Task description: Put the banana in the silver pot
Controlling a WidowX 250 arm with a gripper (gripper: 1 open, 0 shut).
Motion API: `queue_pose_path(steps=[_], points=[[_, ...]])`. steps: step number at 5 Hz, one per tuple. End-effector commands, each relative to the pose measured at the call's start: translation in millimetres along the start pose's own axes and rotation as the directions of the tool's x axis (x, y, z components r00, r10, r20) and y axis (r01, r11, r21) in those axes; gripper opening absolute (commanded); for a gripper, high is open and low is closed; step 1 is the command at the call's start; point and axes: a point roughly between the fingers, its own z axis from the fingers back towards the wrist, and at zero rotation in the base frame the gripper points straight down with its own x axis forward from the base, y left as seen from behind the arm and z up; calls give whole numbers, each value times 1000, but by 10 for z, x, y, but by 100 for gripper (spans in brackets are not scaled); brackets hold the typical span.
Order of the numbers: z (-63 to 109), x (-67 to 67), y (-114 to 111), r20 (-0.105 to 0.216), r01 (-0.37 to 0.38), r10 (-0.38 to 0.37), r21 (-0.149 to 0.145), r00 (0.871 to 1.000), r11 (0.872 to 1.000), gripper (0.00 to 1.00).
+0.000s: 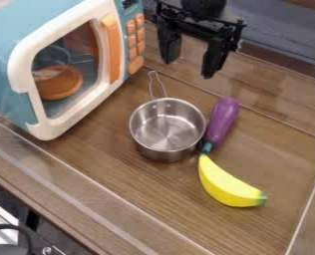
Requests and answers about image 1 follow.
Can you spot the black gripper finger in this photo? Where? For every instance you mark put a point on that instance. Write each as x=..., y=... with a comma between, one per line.
x=213, y=57
x=169, y=40

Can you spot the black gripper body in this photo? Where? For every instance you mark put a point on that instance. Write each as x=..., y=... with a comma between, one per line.
x=205, y=19

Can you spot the yellow toy banana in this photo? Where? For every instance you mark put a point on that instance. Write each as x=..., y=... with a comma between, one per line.
x=225, y=188

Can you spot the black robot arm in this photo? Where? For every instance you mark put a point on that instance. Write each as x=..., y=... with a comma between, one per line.
x=201, y=19

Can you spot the silver metal pot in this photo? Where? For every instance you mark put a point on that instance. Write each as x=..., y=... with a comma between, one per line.
x=166, y=125

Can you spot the purple toy eggplant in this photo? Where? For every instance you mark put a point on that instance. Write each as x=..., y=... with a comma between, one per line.
x=222, y=117

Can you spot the blue white toy microwave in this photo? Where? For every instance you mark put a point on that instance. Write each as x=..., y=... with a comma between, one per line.
x=95, y=35

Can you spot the orange plate in microwave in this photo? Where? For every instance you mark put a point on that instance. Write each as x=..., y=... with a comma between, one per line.
x=58, y=81

